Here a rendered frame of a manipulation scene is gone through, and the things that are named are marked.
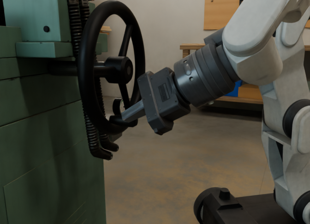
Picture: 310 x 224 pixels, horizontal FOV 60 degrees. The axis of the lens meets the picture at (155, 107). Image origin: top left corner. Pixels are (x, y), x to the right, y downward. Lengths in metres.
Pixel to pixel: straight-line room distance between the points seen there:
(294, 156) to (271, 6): 0.66
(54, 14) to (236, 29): 0.34
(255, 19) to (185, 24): 3.53
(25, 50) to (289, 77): 0.75
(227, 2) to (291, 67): 2.91
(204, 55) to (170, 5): 3.62
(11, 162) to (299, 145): 0.82
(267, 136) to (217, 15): 2.86
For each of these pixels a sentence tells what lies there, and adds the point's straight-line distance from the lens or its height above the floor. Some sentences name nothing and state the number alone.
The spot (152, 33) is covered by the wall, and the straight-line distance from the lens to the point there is 4.13.
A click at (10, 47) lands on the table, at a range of 0.61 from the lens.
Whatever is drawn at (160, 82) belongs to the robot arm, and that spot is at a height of 0.80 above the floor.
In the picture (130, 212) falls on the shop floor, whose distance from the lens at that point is 1.52.
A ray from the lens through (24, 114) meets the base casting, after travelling 0.64.
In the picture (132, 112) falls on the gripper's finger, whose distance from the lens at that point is 0.50.
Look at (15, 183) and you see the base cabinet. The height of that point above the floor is 0.58.
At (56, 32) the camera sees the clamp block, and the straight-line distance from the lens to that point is 0.58.
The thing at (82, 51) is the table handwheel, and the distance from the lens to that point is 0.48.
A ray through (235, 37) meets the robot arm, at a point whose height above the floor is 0.88.
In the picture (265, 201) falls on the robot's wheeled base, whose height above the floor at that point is 0.17.
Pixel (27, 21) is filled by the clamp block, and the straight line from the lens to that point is 0.62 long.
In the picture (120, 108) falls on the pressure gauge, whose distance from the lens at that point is 0.88.
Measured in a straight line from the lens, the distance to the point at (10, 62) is 0.61.
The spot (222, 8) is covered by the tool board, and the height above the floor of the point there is 1.31.
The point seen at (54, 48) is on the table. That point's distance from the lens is 0.56.
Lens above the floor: 0.87
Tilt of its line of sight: 13 degrees down
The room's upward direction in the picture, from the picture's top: straight up
